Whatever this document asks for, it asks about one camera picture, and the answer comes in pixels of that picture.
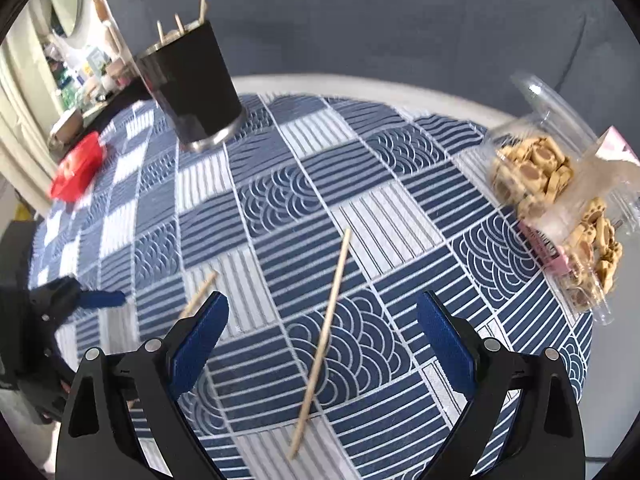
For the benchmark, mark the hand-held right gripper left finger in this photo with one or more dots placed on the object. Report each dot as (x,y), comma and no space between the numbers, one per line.
(200,340)

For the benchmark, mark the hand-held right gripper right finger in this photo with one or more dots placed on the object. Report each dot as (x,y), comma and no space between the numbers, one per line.
(447,345)

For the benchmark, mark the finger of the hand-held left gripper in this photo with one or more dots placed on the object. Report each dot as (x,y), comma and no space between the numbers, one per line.
(50,385)
(102,299)

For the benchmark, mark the black cup with metal rim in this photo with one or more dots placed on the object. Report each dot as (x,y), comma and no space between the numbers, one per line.
(195,90)

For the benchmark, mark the white ceramic jar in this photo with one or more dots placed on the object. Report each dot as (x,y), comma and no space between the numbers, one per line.
(66,126)

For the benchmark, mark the clear plastic cookie container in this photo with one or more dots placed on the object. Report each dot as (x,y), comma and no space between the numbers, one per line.
(565,195)

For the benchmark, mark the pile of paw-shaped cookies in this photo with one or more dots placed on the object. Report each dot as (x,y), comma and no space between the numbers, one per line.
(535,170)

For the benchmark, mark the blue white patterned tablecloth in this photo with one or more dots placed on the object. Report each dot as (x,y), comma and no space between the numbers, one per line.
(310,170)

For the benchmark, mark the cream curtain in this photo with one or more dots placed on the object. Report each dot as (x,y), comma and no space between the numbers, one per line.
(22,100)

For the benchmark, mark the pink white carton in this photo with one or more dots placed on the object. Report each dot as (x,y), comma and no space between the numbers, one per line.
(620,146)

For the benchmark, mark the grey fabric sofa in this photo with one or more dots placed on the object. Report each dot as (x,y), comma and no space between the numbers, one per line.
(375,20)

